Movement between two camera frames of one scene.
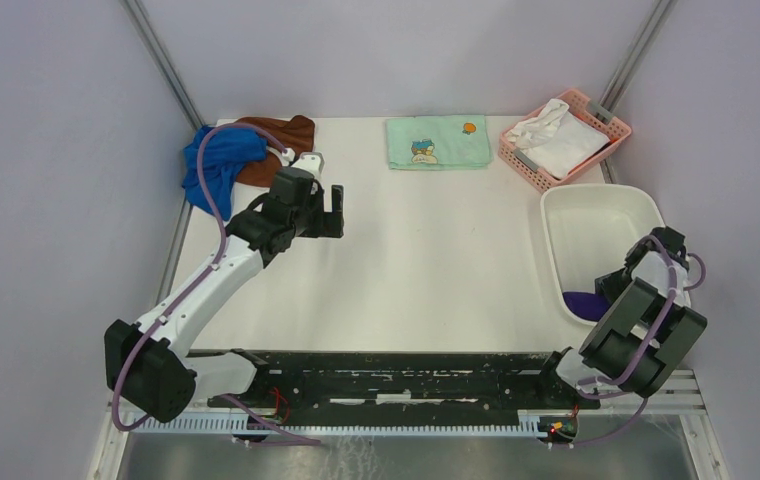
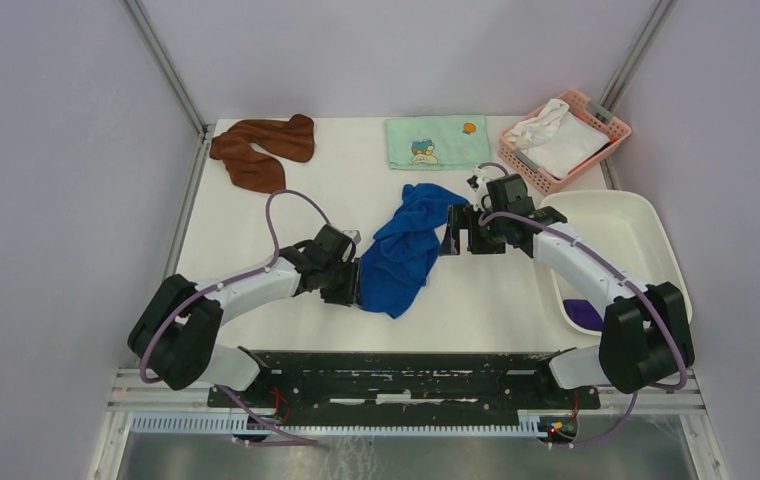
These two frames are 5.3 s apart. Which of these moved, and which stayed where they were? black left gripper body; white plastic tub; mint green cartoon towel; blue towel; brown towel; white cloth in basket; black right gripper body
Moved: blue towel; black left gripper body; black right gripper body
Stayed: brown towel; white cloth in basket; mint green cartoon towel; white plastic tub
